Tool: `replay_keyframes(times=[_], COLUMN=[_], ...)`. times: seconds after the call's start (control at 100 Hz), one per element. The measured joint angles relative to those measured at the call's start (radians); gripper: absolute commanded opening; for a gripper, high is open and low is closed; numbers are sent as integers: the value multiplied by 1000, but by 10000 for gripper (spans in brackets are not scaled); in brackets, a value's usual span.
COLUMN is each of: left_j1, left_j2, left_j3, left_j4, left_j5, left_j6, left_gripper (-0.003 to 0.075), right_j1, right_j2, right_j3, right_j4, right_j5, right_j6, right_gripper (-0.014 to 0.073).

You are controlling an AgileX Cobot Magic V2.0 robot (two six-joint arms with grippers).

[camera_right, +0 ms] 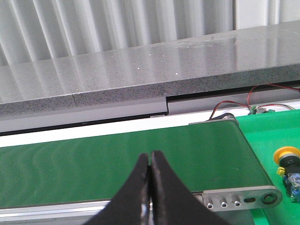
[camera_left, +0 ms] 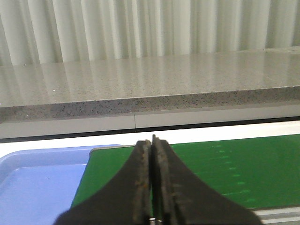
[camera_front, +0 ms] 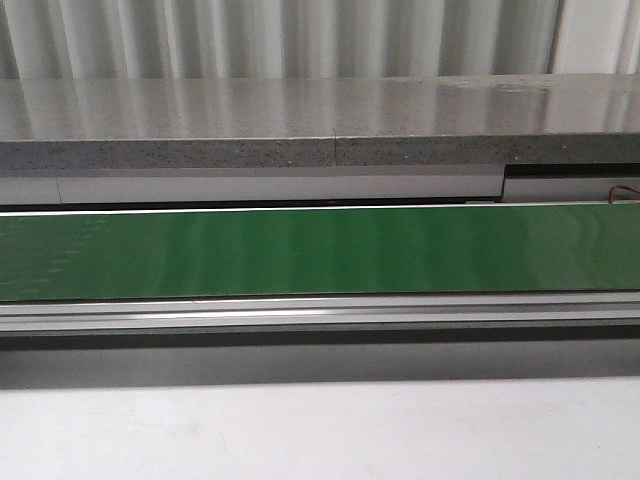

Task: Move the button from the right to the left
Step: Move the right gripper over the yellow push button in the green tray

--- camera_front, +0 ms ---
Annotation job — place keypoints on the grey rear conveyor rail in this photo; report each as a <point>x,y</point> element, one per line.
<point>387,184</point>

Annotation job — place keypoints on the white curtain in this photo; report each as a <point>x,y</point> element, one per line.
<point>315,39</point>

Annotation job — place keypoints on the grey stone countertop slab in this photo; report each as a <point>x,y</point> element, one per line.
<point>148,124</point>

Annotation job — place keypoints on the green conveyor belt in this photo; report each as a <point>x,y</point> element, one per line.
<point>230,253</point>

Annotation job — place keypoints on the aluminium conveyor front rail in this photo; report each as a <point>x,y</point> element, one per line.
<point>298,311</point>

